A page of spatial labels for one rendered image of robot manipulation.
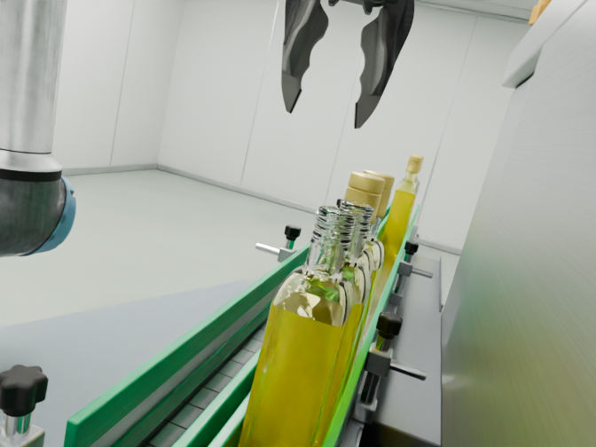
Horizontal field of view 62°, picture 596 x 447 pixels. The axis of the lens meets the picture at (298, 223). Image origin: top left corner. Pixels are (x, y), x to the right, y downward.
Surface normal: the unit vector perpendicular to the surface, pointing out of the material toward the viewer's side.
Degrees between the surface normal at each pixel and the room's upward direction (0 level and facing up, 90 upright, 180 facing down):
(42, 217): 85
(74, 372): 0
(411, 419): 0
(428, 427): 0
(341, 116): 90
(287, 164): 90
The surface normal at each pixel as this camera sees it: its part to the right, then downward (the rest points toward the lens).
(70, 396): 0.22, -0.95
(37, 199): 0.85, 0.27
